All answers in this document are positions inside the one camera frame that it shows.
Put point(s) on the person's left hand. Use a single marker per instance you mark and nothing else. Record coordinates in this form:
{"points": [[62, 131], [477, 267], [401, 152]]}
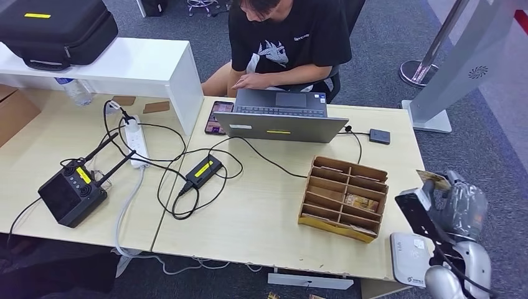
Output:
{"points": [[253, 81]]}

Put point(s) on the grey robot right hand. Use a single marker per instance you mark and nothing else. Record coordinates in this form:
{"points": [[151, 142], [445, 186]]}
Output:
{"points": [[464, 210]]}

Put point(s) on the gold patterned ID card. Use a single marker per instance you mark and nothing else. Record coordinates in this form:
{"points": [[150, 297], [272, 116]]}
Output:
{"points": [[429, 176]]}

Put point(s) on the person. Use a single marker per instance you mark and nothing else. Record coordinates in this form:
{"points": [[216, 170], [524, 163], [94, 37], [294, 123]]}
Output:
{"points": [[288, 41]]}

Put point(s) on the white card reader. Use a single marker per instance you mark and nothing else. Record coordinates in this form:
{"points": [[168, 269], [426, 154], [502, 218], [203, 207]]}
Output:
{"points": [[406, 256]]}

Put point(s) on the wooden card organizer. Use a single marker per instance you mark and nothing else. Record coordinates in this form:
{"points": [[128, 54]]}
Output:
{"points": [[326, 192]]}

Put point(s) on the black smartphone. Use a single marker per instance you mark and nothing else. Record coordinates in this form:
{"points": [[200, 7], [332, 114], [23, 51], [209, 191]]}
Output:
{"points": [[218, 117]]}

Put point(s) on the grey laptop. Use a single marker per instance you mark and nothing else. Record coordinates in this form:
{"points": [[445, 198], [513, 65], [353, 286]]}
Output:
{"points": [[280, 128]]}

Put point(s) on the chrome stool base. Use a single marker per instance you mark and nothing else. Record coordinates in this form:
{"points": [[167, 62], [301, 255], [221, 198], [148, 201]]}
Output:
{"points": [[203, 5]]}

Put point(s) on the brown cardboard piece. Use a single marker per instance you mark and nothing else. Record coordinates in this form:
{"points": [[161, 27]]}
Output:
{"points": [[156, 107], [123, 100]]}

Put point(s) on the black adapter with yellow label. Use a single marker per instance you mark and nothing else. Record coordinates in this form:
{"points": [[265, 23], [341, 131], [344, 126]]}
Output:
{"points": [[202, 171]]}

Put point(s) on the small black square box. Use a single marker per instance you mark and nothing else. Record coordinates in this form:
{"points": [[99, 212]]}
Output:
{"points": [[379, 136]]}

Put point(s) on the black bag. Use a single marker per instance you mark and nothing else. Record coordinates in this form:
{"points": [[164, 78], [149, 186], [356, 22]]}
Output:
{"points": [[154, 6]]}

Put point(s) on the white desk shelf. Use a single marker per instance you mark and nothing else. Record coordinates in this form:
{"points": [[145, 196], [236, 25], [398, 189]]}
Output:
{"points": [[123, 62]]}

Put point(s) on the white power strip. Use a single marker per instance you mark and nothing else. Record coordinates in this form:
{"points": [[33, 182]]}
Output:
{"points": [[136, 142]]}

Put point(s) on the white plug adapter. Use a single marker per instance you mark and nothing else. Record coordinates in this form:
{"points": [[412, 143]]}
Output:
{"points": [[112, 108]]}

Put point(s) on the silver kiosk stand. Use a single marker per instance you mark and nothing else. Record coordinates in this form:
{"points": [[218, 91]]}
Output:
{"points": [[453, 62]]}

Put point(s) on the clear water bottle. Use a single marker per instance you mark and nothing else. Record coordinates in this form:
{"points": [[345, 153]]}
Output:
{"points": [[76, 93]]}

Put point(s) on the red barrier belt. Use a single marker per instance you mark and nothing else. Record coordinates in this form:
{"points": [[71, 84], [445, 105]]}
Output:
{"points": [[522, 21]]}

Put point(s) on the black carrying case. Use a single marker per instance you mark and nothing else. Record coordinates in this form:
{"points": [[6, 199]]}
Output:
{"points": [[53, 33]]}

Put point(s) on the black router with antennas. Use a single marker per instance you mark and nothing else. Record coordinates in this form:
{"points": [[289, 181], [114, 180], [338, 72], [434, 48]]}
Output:
{"points": [[70, 198]]}

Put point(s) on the brown cardboard box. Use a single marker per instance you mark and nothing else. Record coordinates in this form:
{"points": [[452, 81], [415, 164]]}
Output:
{"points": [[14, 113]]}

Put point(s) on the chrome stanchion post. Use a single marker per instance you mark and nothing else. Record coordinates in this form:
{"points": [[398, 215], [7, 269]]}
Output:
{"points": [[418, 74]]}

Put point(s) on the white desk foot bracket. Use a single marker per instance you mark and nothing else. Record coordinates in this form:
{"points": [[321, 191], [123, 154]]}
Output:
{"points": [[309, 281]]}

